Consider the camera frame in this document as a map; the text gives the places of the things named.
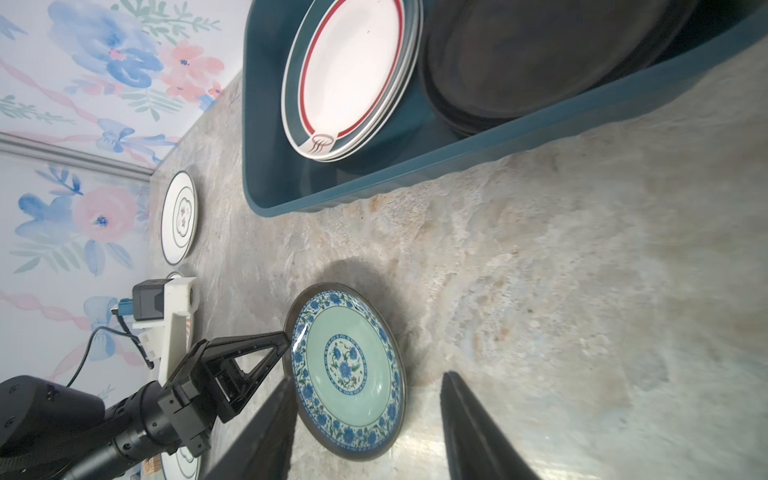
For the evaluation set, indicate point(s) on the white plate flower outline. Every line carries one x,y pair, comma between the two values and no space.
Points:
179,218
181,465

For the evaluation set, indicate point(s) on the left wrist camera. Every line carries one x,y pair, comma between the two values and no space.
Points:
160,313

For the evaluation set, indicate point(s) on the blue patterned green plate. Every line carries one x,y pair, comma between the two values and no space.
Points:
347,370

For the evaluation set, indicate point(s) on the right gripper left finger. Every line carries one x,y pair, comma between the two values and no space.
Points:
263,450

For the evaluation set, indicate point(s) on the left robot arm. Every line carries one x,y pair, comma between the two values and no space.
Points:
50,431

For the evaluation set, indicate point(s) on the white plate green rim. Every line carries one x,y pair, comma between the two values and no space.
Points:
347,69

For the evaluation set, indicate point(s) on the teal plastic bin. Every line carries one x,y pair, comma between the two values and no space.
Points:
415,146

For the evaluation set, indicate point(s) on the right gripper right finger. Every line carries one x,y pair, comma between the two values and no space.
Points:
475,447

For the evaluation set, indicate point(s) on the black plate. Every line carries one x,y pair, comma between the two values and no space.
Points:
485,63

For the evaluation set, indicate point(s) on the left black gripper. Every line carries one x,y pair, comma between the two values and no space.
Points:
210,385

